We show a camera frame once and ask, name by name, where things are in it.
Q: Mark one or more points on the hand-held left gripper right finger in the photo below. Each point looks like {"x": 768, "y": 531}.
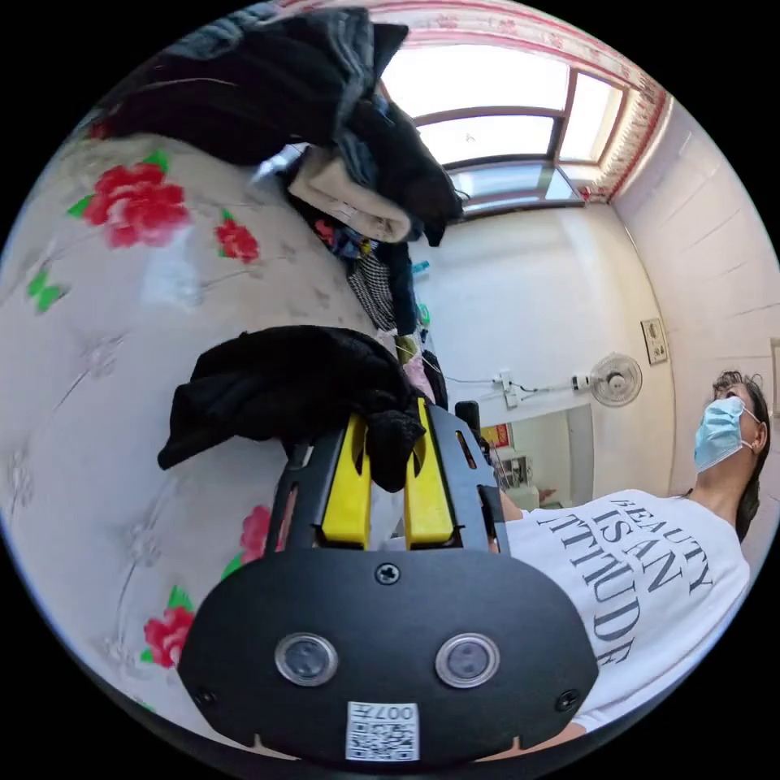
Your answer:
{"x": 426, "y": 493}

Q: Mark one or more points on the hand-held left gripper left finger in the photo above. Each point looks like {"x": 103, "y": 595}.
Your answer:
{"x": 348, "y": 487}

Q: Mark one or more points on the black long sleeve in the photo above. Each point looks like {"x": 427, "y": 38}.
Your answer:
{"x": 286, "y": 390}

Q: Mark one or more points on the person's body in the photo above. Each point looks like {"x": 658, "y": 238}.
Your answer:
{"x": 664, "y": 548}

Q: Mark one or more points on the bed with floral sheet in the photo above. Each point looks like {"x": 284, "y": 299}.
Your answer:
{"x": 110, "y": 365}

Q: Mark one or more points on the pile of clothes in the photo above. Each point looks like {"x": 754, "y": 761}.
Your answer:
{"x": 341, "y": 134}

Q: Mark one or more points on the window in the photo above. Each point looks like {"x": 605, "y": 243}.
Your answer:
{"x": 506, "y": 116}

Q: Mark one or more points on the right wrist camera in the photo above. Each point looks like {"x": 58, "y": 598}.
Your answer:
{"x": 468, "y": 415}

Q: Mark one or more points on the white wall fan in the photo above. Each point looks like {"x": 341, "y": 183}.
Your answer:
{"x": 615, "y": 379}

